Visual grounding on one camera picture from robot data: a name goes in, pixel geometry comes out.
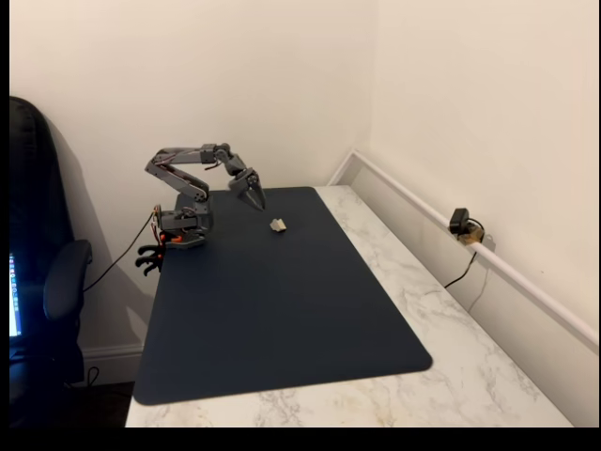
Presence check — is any dark blue desk mat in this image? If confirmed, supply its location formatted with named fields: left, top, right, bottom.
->
left=132, top=185, right=434, bottom=407

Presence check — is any black table clamp orange pad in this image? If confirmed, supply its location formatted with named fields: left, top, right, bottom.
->
left=135, top=232, right=166, bottom=261
left=135, top=257, right=165, bottom=279

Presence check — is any black webcam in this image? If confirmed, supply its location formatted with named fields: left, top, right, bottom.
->
left=448, top=207, right=470, bottom=235

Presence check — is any black office chair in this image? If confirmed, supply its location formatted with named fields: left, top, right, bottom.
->
left=8, top=95, right=94, bottom=428

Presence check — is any white baseboard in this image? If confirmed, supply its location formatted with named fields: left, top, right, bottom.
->
left=81, top=343, right=145, bottom=387

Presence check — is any laptop screen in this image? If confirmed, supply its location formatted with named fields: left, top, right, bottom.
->
left=8, top=252, right=23, bottom=338

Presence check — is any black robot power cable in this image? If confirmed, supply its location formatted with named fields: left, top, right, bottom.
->
left=82, top=210, right=157, bottom=292

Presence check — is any black webcam cable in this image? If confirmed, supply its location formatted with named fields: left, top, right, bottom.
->
left=442, top=250, right=479, bottom=289

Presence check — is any black cable on floor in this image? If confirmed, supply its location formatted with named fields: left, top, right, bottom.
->
left=65, top=365, right=101, bottom=390

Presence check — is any white ledge rail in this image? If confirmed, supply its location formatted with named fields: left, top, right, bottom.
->
left=326, top=148, right=600, bottom=350

